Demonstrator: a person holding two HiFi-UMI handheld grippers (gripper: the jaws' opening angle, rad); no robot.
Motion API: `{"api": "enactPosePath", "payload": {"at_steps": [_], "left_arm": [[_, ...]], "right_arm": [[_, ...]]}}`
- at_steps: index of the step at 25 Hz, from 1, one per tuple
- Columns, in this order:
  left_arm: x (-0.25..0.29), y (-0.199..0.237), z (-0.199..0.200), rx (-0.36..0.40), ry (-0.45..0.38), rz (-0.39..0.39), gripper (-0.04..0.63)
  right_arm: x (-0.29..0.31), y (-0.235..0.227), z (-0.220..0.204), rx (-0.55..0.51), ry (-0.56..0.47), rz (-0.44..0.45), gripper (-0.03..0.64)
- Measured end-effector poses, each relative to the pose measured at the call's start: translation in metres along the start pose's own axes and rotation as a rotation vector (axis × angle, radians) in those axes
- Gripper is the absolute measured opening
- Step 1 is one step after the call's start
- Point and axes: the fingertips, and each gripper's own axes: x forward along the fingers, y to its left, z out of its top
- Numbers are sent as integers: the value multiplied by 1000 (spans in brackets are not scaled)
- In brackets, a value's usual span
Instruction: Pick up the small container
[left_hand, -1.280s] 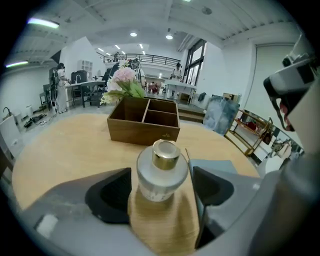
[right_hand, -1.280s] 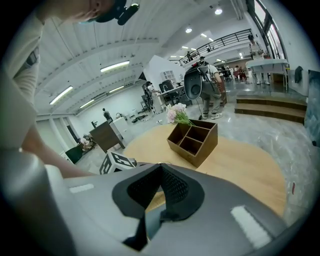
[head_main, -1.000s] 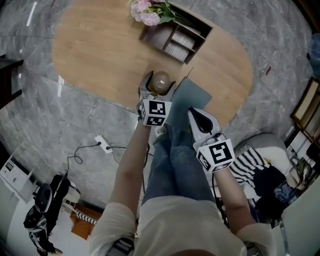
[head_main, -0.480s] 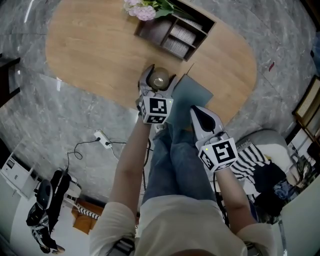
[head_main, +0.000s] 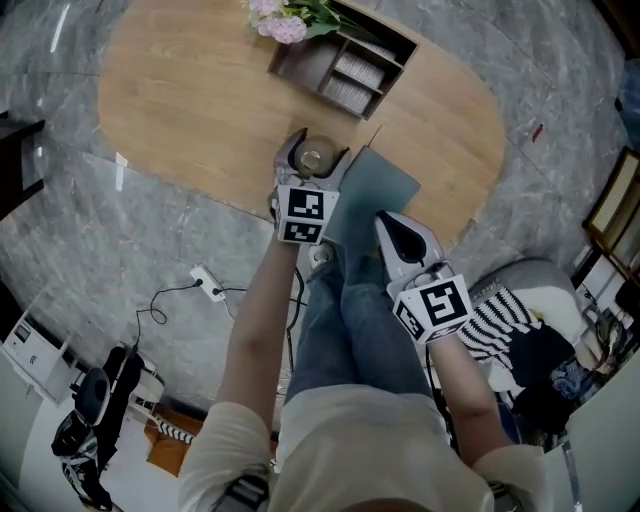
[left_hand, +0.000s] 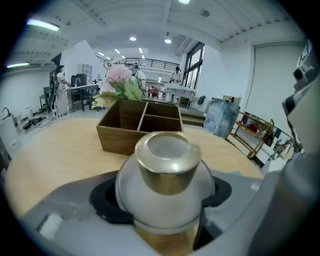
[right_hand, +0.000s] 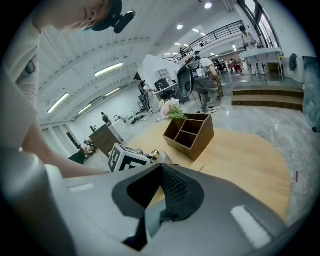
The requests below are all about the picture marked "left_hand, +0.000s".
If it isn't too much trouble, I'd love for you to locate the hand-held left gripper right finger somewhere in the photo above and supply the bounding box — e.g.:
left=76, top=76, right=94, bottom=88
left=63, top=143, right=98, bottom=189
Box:
left=174, top=171, right=264, bottom=256

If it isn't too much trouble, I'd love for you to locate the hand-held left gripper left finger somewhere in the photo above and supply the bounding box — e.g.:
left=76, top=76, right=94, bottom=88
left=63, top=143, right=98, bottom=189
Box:
left=18, top=171, right=161, bottom=256

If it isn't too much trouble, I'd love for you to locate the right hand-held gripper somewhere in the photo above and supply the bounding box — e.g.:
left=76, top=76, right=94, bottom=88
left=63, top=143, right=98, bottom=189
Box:
left=247, top=39, right=320, bottom=256

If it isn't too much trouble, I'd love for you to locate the small white gold-capped container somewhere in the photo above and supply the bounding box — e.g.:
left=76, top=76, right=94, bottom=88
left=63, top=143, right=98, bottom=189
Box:
left=114, top=131, right=216, bottom=255

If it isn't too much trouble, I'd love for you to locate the marble-look panel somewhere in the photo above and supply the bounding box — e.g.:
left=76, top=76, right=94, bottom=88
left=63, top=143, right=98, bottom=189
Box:
left=202, top=97, right=241, bottom=140

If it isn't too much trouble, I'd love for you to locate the wooden step platform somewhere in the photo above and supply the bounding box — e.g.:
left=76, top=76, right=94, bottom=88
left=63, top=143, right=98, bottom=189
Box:
left=179, top=109, right=206, bottom=127

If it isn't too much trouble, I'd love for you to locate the wooden compartment box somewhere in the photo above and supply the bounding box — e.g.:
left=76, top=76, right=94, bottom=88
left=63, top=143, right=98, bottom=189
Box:
left=96, top=98, right=185, bottom=156

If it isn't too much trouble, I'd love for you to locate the white sink cabinet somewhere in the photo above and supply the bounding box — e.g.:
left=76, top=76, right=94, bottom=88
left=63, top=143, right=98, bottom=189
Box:
left=0, top=115, right=21, bottom=152

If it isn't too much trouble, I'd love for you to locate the white table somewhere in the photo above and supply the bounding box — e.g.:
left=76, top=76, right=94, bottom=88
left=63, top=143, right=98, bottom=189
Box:
left=163, top=82, right=197, bottom=105

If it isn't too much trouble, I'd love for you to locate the black chair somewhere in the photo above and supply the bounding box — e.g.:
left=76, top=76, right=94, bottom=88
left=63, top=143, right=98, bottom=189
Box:
left=79, top=87, right=95, bottom=111

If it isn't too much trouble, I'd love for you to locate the white counter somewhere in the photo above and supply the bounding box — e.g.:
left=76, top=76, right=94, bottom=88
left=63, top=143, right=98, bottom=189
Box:
left=66, top=84, right=101, bottom=111

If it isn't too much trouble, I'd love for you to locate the black framed window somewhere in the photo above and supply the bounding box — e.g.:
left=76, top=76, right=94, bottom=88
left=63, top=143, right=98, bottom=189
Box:
left=183, top=41, right=206, bottom=90

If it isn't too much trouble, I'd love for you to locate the white cubby shelf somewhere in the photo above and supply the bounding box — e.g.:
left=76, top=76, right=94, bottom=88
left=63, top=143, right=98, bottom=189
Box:
left=77, top=62, right=94, bottom=76

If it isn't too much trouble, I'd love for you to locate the pink artificial flower bouquet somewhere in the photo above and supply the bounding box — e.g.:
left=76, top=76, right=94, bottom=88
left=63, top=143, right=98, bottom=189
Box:
left=91, top=63, right=143, bottom=111

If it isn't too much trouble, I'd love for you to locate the black balcony railing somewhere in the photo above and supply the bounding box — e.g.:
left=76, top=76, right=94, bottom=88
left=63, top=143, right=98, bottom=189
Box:
left=103, top=57, right=181, bottom=70

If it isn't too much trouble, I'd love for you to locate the long tube ceiling light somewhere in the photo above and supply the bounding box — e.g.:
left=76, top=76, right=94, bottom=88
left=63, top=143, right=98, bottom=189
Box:
left=26, top=19, right=61, bottom=32
left=6, top=62, right=30, bottom=69

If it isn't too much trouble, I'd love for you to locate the gold metal frame rack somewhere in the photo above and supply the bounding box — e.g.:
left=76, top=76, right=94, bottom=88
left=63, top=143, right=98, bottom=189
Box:
left=226, top=111, right=276, bottom=161

